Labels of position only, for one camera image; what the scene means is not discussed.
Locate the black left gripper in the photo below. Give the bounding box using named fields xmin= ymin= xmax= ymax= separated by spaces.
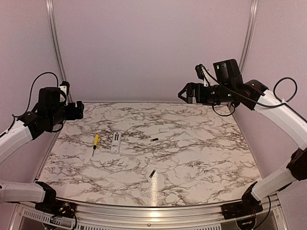
xmin=47 ymin=100 xmax=84 ymax=127

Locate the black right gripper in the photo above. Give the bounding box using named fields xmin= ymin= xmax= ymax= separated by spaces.
xmin=179 ymin=81 xmax=235 ymax=105

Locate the yellow handled screwdriver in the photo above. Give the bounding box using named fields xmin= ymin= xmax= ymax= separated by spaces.
xmin=92 ymin=134 xmax=99 ymax=157

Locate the white battery cover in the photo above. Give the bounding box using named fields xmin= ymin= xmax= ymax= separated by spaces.
xmin=159 ymin=129 xmax=169 ymax=133

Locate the white remote control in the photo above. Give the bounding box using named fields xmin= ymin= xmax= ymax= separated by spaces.
xmin=110 ymin=131 xmax=122 ymax=154

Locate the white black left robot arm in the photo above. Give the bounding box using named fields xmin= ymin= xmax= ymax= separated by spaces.
xmin=0 ymin=81 xmax=84 ymax=213

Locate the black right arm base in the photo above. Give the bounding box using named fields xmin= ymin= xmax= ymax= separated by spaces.
xmin=221 ymin=200 xmax=263 ymax=219

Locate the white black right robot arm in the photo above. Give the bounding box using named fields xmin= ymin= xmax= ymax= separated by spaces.
xmin=178 ymin=59 xmax=307 ymax=215

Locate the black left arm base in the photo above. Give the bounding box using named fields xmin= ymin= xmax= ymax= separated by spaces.
xmin=35 ymin=199 xmax=76 ymax=219

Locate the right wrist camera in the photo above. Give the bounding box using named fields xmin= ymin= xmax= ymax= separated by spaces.
xmin=195 ymin=64 xmax=210 ymax=87

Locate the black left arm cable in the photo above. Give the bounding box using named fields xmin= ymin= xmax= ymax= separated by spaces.
xmin=12 ymin=72 xmax=59 ymax=120

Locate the right aluminium corner post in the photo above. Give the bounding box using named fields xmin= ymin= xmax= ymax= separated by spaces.
xmin=239 ymin=0 xmax=259 ymax=73

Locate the aluminium corner post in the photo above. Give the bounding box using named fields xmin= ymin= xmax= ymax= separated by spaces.
xmin=45 ymin=0 xmax=72 ymax=104
xmin=239 ymin=0 xmax=259 ymax=73

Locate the aluminium table front rail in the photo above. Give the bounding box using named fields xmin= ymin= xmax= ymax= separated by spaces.
xmin=9 ymin=195 xmax=289 ymax=230

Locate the left aluminium corner post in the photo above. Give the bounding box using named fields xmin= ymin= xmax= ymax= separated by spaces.
xmin=45 ymin=0 xmax=72 ymax=104

